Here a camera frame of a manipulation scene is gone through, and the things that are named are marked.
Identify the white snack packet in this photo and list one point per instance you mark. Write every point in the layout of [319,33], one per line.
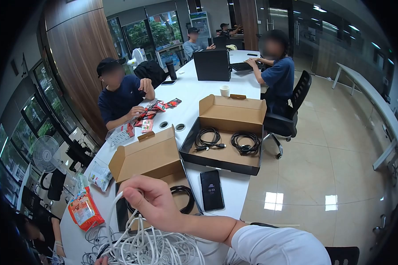
[100,175]

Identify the clear plastic box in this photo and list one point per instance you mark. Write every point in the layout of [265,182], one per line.
[119,135]

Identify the person's right hand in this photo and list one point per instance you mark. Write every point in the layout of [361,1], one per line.
[159,202]

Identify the pile of red sachets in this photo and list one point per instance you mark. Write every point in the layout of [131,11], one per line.
[151,114]

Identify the dark smartphone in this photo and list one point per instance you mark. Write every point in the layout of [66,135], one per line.
[168,82]

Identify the black smartphone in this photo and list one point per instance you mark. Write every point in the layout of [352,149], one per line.
[212,190]

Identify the long white side table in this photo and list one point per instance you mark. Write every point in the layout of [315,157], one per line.
[374,102]

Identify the red snack packet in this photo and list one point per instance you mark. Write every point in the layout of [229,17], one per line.
[84,210]

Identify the black tumbler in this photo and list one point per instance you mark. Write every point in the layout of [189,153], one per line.
[171,70]

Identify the white desk fan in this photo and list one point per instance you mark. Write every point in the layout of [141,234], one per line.
[137,57]

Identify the person's right thumb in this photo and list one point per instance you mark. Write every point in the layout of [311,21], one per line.
[131,201]

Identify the person's left hand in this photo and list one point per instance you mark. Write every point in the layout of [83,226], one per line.
[102,261]

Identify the black backpack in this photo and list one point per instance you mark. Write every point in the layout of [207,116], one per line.
[151,73]

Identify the black office chair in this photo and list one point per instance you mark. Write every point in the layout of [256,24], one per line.
[292,112]

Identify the white standing fan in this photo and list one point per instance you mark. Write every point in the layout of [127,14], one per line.
[45,154]

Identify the open cardboard box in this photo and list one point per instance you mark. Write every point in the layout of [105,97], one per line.
[149,159]
[229,116]

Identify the black laptop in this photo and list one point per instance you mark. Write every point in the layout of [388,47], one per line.
[219,42]

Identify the black keyboard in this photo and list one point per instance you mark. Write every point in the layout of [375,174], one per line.
[243,66]

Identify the white paper cup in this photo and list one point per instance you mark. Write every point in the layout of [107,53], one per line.
[224,91]

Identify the person's right fingers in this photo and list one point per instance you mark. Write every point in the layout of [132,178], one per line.
[137,181]

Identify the black computer case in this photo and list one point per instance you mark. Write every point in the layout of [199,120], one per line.
[212,65]

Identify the glass door fridge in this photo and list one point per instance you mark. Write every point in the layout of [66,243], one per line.
[200,28]

